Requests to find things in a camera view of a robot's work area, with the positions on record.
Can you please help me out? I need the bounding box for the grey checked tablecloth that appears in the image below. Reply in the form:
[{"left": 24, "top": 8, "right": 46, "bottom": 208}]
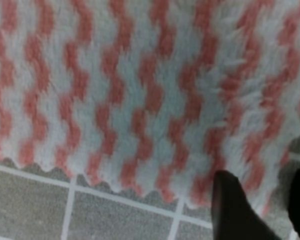
[{"left": 0, "top": 108, "right": 300, "bottom": 240}]

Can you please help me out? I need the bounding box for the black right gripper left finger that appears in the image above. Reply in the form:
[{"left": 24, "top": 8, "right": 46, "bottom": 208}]
[{"left": 211, "top": 170, "right": 279, "bottom": 240}]

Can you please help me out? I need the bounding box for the pink white wavy striped towel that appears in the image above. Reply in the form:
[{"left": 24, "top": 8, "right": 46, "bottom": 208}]
[{"left": 0, "top": 0, "right": 300, "bottom": 214}]

